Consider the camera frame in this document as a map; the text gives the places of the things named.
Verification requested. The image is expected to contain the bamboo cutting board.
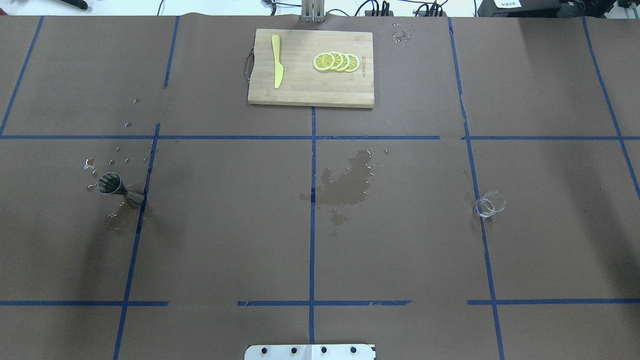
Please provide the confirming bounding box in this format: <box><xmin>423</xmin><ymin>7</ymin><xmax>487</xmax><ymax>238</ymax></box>
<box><xmin>247</xmin><ymin>28</ymin><xmax>375</xmax><ymax>109</ymax></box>

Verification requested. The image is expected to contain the aluminium frame post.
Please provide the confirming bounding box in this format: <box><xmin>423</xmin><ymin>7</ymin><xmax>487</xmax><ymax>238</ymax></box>
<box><xmin>301</xmin><ymin>0</ymin><xmax>326</xmax><ymax>23</ymax></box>

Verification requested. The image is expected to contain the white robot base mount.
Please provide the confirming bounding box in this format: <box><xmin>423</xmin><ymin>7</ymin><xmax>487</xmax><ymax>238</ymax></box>
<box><xmin>244</xmin><ymin>343</ymin><xmax>377</xmax><ymax>360</ymax></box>

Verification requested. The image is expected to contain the lemon slice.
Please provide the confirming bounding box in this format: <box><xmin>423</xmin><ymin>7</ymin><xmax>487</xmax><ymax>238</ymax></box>
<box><xmin>337</xmin><ymin>54</ymin><xmax>352</xmax><ymax>72</ymax></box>
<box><xmin>344</xmin><ymin>54</ymin><xmax>361</xmax><ymax>73</ymax></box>
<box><xmin>330</xmin><ymin>51</ymin><xmax>346</xmax><ymax>71</ymax></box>
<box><xmin>312</xmin><ymin>52</ymin><xmax>336</xmax><ymax>72</ymax></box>

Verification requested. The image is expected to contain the steel jigger measuring cup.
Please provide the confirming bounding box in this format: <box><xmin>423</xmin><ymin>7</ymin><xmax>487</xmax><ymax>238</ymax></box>
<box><xmin>97</xmin><ymin>172</ymin><xmax>145</xmax><ymax>208</ymax></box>

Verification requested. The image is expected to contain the yellow plastic knife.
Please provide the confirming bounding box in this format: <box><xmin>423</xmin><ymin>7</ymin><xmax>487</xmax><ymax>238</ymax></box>
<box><xmin>270</xmin><ymin>34</ymin><xmax>284</xmax><ymax>90</ymax></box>

